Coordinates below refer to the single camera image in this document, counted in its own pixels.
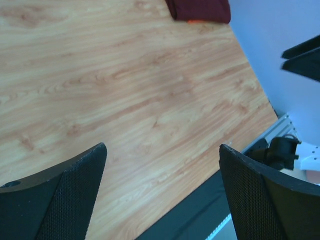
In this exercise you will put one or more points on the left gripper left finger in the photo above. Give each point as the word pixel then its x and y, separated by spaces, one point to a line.
pixel 56 203

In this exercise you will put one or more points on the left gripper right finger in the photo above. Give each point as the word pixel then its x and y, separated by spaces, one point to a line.
pixel 266 204

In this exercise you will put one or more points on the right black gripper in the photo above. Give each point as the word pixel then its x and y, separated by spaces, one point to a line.
pixel 304 59

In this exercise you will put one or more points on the maroon t shirt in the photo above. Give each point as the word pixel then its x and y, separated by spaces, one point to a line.
pixel 218 11

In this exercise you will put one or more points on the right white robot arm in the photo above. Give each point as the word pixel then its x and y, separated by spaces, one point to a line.
pixel 289 152

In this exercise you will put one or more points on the black base mat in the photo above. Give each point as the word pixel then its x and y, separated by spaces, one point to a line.
pixel 195 217

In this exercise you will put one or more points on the grey slotted cable duct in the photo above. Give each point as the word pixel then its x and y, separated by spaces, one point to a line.
pixel 219 227

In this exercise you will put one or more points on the aluminium rail frame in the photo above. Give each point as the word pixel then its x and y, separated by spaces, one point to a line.
pixel 283 126

